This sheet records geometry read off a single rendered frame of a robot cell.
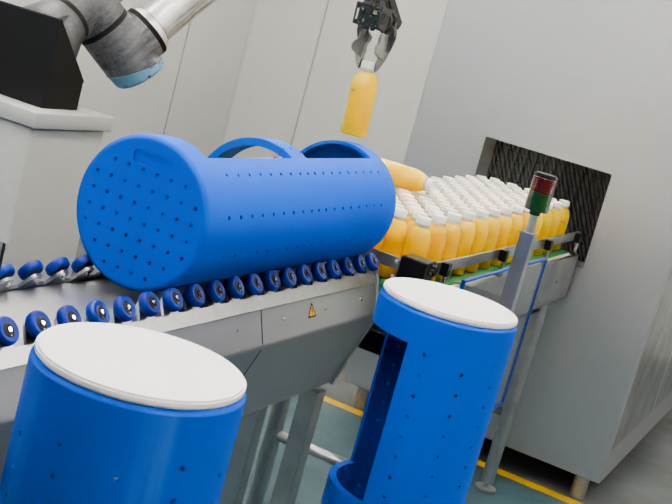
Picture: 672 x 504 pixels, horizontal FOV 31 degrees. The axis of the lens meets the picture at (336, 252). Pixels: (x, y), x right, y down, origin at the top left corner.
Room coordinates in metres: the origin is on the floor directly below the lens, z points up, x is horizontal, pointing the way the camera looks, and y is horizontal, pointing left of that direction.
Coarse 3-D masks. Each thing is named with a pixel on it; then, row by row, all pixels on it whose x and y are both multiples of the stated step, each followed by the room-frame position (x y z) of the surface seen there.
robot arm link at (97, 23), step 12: (72, 0) 3.18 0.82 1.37; (84, 0) 3.20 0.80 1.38; (96, 0) 3.23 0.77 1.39; (108, 0) 3.26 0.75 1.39; (120, 0) 3.32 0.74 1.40; (84, 12) 3.19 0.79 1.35; (96, 12) 3.23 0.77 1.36; (108, 12) 3.25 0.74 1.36; (120, 12) 3.28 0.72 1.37; (96, 24) 3.24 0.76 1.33; (108, 24) 3.25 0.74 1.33; (96, 36) 3.25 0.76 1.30
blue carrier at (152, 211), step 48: (144, 144) 2.16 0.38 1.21; (240, 144) 2.54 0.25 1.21; (288, 144) 2.57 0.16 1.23; (336, 144) 2.96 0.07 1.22; (96, 192) 2.19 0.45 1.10; (144, 192) 2.15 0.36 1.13; (192, 192) 2.11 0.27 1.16; (240, 192) 2.21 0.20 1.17; (288, 192) 2.39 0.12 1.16; (336, 192) 2.59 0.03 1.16; (384, 192) 2.83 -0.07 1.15; (96, 240) 2.18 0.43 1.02; (144, 240) 2.14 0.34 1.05; (192, 240) 2.10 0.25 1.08; (240, 240) 2.21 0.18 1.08; (288, 240) 2.40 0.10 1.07; (336, 240) 2.63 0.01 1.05; (144, 288) 2.13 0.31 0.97
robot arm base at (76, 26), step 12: (48, 0) 3.16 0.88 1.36; (60, 0) 3.17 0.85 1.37; (48, 12) 3.11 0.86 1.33; (60, 12) 3.13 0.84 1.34; (72, 12) 3.16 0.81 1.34; (72, 24) 3.14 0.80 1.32; (84, 24) 3.19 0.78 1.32; (72, 36) 3.13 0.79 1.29; (84, 36) 3.21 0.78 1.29; (72, 48) 3.13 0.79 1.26
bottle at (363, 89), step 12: (360, 72) 2.97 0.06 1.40; (372, 72) 2.97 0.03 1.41; (360, 84) 2.95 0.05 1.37; (372, 84) 2.96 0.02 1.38; (348, 96) 2.97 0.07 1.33; (360, 96) 2.95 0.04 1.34; (372, 96) 2.96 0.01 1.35; (348, 108) 2.96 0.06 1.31; (360, 108) 2.95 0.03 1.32; (372, 108) 2.97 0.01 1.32; (348, 120) 2.96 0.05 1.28; (360, 120) 2.95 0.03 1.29; (348, 132) 2.95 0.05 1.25; (360, 132) 2.95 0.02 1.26
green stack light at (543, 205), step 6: (528, 192) 3.20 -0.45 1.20; (534, 192) 3.17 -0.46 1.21; (528, 198) 3.18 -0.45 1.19; (534, 198) 3.17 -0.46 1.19; (540, 198) 3.17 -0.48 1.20; (546, 198) 3.17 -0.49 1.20; (528, 204) 3.18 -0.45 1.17; (534, 204) 3.17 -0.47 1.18; (540, 204) 3.17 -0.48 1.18; (546, 204) 3.17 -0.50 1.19; (534, 210) 3.17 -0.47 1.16; (540, 210) 3.17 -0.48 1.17; (546, 210) 3.18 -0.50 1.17
